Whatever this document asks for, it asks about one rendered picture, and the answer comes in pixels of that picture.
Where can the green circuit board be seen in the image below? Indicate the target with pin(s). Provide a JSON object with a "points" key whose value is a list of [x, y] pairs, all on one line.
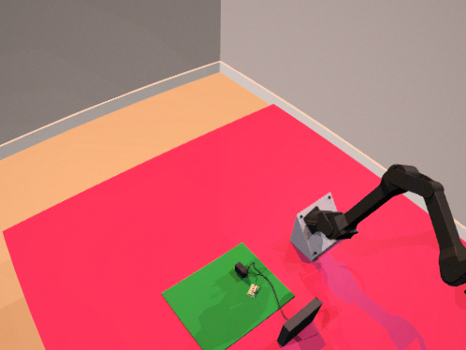
{"points": [[218, 306]]}

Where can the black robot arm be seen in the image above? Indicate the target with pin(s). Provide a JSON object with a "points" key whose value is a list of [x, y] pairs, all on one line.
{"points": [[398, 180]]}

